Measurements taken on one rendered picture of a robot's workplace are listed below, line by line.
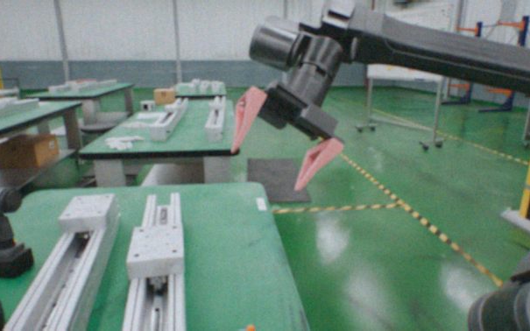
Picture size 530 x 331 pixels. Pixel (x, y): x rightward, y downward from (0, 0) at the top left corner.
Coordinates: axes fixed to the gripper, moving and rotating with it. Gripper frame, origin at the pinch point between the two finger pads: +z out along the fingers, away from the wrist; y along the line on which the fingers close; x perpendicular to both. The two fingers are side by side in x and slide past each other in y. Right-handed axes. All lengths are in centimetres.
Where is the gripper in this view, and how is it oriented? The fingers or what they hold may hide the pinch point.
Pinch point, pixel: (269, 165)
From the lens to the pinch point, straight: 46.7
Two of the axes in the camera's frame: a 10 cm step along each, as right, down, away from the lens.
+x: 3.7, -1.6, -9.2
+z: -4.2, 8.5, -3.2
